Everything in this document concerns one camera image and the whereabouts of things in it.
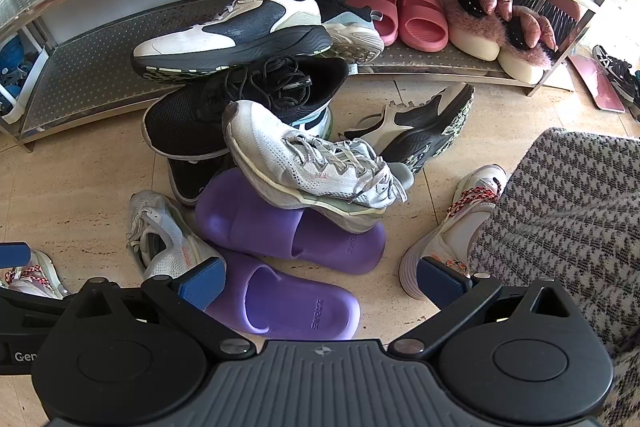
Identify purple slide sandal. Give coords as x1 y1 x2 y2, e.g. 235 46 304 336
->
195 168 386 275
206 249 360 341

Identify grey white mesh sneaker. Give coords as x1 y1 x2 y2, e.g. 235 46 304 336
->
222 100 414 234

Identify white black sneaker upturned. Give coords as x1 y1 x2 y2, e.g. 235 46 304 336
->
343 82 475 173

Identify black mesh sneaker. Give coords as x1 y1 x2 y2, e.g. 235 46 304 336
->
142 55 350 162
168 154 234 207

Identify white navy chunky sneaker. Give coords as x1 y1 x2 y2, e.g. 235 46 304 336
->
131 0 332 83

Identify black teal sneaker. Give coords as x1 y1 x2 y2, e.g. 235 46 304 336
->
316 0 384 64

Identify black shoes on floor right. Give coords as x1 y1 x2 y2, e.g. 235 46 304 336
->
591 44 639 105

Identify worn white sneaker left foot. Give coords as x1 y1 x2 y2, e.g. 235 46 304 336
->
1 249 68 300

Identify worn white sneaker foot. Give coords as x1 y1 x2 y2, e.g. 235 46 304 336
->
1 249 68 300
398 164 509 300

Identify worn white sneaker right foot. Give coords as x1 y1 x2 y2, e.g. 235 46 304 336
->
398 164 509 300

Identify houndstooth trouser leg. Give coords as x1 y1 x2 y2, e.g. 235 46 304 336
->
468 129 640 426

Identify red dustpan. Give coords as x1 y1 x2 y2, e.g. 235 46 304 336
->
568 54 625 114

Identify pink slide sandal right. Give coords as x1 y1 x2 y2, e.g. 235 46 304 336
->
398 0 449 53

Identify pink fluffy claw slipper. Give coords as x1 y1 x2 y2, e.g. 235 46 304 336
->
439 0 513 62

